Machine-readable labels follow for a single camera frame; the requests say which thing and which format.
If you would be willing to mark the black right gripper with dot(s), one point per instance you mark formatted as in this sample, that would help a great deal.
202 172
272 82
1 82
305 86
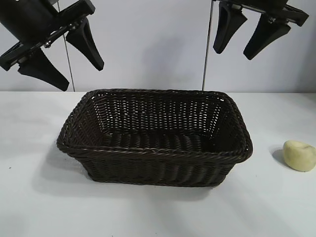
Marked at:
293 13

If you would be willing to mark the dark brown wicker basket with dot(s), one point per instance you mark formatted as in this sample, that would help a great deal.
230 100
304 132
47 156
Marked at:
153 158

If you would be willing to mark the pale yellow egg yolk pastry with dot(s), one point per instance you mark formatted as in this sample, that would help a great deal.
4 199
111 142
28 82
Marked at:
298 155

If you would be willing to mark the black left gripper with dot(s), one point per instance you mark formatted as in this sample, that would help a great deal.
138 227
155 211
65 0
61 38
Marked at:
29 19

